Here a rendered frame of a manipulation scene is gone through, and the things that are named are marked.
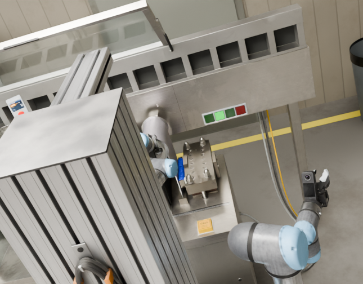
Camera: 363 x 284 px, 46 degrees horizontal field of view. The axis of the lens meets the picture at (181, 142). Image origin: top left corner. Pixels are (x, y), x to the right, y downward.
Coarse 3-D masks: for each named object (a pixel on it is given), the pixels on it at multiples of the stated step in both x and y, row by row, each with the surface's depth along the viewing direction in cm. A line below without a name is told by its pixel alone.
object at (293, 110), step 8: (288, 104) 261; (296, 104) 261; (288, 112) 268; (296, 112) 263; (296, 120) 266; (296, 128) 269; (296, 136) 272; (296, 144) 275; (296, 152) 279; (304, 152) 279; (296, 160) 288; (304, 160) 282; (304, 168) 286
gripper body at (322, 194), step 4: (316, 184) 166; (320, 184) 165; (320, 188) 163; (320, 192) 162; (324, 192) 166; (320, 196) 163; (324, 196) 163; (328, 196) 168; (304, 200) 161; (308, 200) 159; (312, 200) 159; (320, 200) 164; (324, 200) 164; (328, 200) 167; (320, 204) 159; (324, 204) 166
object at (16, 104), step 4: (16, 96) 205; (20, 96) 204; (8, 100) 203; (12, 100) 202; (16, 100) 202; (20, 100) 203; (8, 104) 201; (12, 104) 202; (16, 104) 203; (20, 104) 204; (24, 104) 205; (12, 108) 203; (16, 108) 204; (20, 108) 204; (24, 108) 205; (12, 112) 203; (16, 112) 204; (20, 112) 204; (24, 112) 206
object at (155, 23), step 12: (144, 0) 174; (108, 12) 175; (120, 12) 174; (132, 12) 176; (144, 12) 179; (72, 24) 177; (84, 24) 176; (156, 24) 195; (24, 36) 180; (36, 36) 179; (48, 36) 179; (0, 48) 181; (12, 48) 183; (144, 48) 226; (24, 84) 234
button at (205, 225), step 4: (200, 220) 215; (204, 220) 214; (208, 220) 214; (200, 224) 213; (204, 224) 212; (208, 224) 211; (200, 228) 211; (204, 228) 210; (208, 228) 209; (212, 228) 210; (200, 232) 210; (204, 232) 210
